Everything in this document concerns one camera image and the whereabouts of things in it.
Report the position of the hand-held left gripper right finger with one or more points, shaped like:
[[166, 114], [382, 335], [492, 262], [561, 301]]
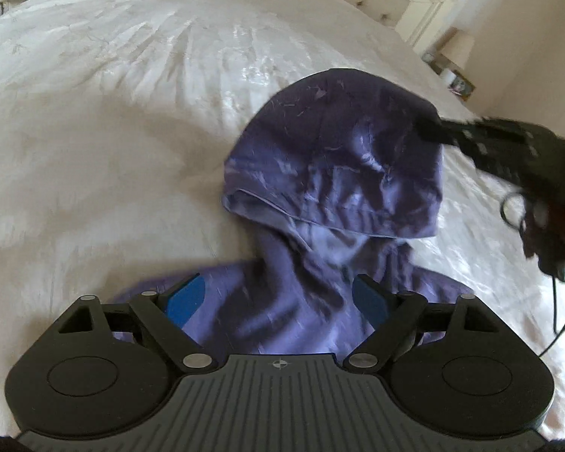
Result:
[[369, 299]]

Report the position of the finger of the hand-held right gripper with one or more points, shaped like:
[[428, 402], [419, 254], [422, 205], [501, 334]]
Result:
[[480, 143]]

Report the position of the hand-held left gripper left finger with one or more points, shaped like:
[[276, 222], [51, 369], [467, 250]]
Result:
[[186, 299]]

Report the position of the purple patterned hooded jacket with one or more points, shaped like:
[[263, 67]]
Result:
[[334, 160]]

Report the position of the white cup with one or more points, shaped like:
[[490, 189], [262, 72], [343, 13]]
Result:
[[447, 76]]

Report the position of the white shade table lamp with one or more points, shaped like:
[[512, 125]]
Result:
[[459, 49]]

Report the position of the white bed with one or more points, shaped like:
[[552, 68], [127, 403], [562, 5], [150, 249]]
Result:
[[99, 150]]

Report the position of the brown picture frame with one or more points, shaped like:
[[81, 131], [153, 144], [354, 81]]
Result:
[[462, 85]]

